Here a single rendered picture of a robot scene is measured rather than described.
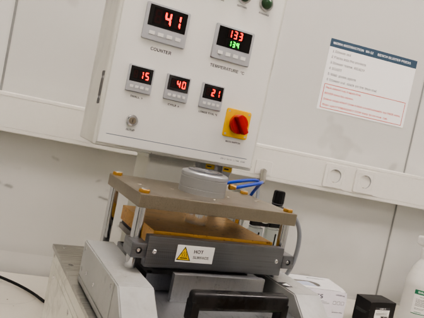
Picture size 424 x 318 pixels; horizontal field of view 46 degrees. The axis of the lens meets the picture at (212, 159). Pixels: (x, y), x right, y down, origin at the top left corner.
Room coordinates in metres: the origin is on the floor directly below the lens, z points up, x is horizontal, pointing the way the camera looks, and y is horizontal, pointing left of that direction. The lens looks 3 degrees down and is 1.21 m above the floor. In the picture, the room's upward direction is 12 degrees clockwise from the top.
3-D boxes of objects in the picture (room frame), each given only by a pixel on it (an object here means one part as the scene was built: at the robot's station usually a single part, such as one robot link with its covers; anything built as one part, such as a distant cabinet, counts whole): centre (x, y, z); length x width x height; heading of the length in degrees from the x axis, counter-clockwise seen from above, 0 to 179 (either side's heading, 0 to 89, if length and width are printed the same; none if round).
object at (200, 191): (0.87, 0.00, 1.08); 0.31 x 0.24 x 0.13; 116
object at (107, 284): (0.71, 0.10, 0.97); 0.25 x 0.05 x 0.07; 26
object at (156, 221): (0.83, 0.00, 1.07); 0.22 x 0.17 x 0.10; 116
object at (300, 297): (0.82, -0.15, 0.97); 0.26 x 0.05 x 0.07; 26
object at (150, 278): (0.83, 0.01, 0.98); 0.20 x 0.17 x 0.03; 116
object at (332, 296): (1.34, -0.30, 0.83); 0.23 x 0.12 x 0.07; 105
